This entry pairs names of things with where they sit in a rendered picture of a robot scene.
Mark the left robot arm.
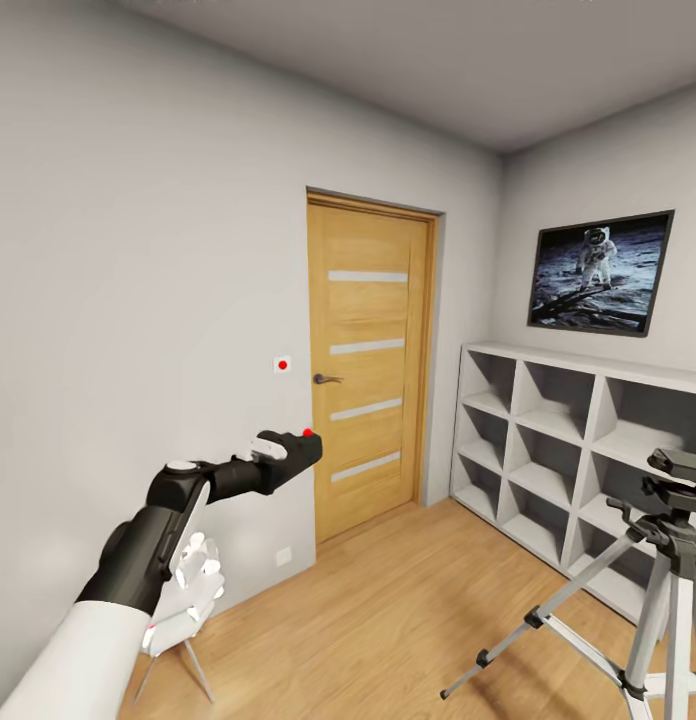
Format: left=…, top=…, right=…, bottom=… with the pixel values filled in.
left=0, top=435, right=287, bottom=720

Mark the camera tripod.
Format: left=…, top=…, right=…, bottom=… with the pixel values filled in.
left=440, top=448, right=696, bottom=720

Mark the digital camera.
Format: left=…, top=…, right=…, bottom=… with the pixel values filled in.
left=254, top=428, right=324, bottom=489

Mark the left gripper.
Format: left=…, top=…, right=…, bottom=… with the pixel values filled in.
left=226, top=454, right=287, bottom=497

